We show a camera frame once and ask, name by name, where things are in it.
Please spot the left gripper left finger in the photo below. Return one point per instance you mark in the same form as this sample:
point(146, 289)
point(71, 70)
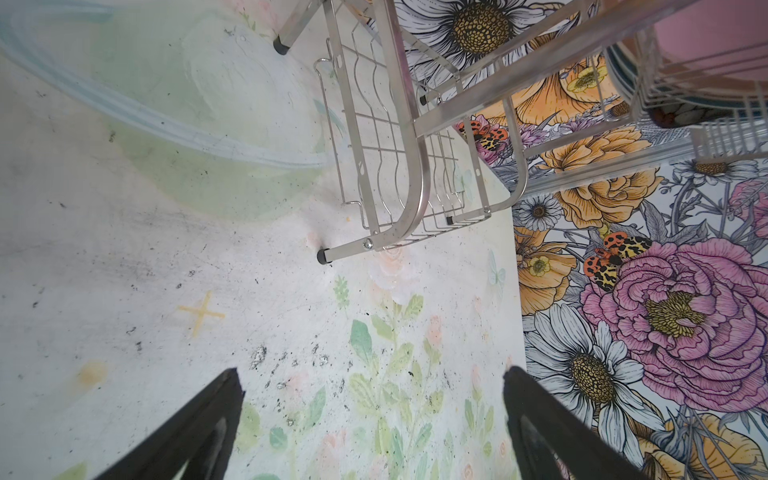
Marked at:
point(195, 443)

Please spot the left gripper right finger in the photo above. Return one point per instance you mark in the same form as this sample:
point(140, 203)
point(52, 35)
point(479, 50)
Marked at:
point(544, 433)

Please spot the pink round plate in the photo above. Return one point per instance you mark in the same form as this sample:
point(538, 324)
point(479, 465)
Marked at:
point(707, 32)

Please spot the dark square floral plate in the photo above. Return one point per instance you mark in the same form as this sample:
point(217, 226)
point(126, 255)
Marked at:
point(681, 114)

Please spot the white plate red characters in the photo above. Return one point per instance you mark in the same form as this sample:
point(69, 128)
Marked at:
point(656, 85)

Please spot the chrome two-tier dish rack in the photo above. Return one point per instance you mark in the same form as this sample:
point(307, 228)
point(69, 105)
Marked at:
point(436, 147)

